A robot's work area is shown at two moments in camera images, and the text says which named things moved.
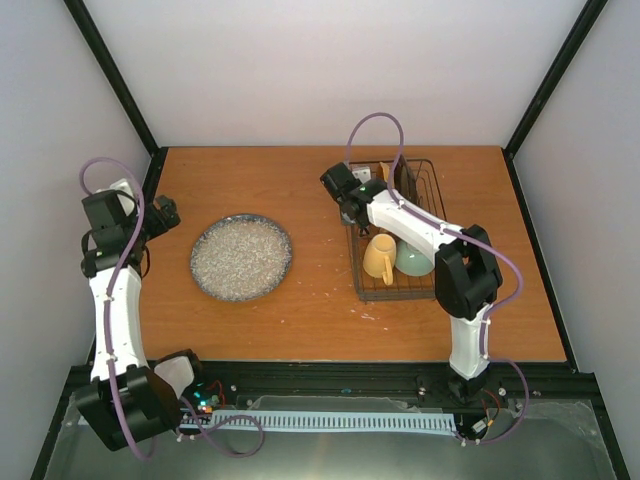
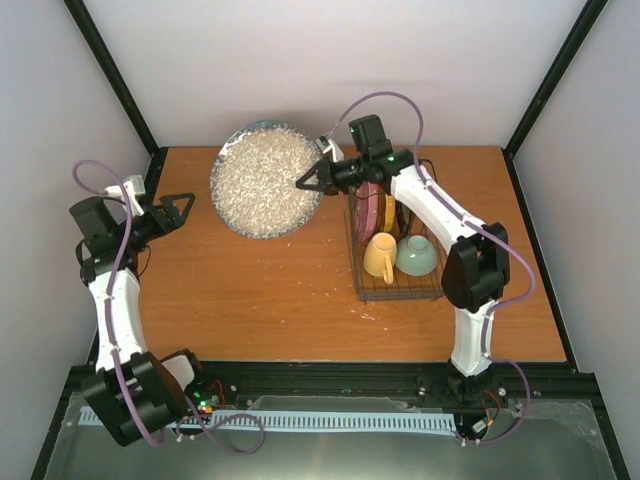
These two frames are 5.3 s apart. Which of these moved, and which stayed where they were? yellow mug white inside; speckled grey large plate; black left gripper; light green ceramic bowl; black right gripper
Moved: black right gripper; speckled grey large plate
Stayed: black left gripper; yellow mug white inside; light green ceramic bowl
